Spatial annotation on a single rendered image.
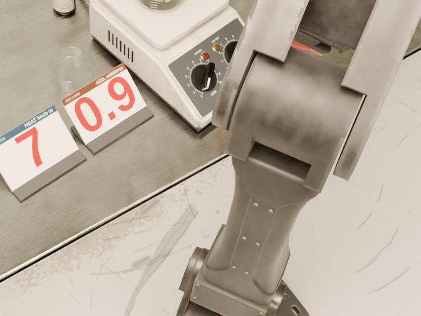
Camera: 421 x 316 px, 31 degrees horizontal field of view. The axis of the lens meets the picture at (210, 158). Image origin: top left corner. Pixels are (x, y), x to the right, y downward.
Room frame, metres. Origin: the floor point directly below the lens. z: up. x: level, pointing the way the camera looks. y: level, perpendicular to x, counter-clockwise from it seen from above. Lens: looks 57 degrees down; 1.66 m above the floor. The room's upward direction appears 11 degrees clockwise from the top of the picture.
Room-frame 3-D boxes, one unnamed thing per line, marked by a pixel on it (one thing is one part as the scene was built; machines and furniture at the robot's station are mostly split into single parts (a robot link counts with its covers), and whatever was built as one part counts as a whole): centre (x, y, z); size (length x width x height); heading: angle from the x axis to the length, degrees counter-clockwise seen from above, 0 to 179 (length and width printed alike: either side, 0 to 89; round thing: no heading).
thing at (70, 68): (0.57, 0.19, 0.91); 0.06 x 0.06 x 0.02
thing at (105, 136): (0.52, 0.13, 0.92); 0.09 x 0.06 x 0.04; 141
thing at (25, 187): (0.44, 0.19, 0.92); 0.09 x 0.06 x 0.04; 141
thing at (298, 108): (0.29, -0.05, 1.15); 0.07 x 0.06 x 0.33; 76
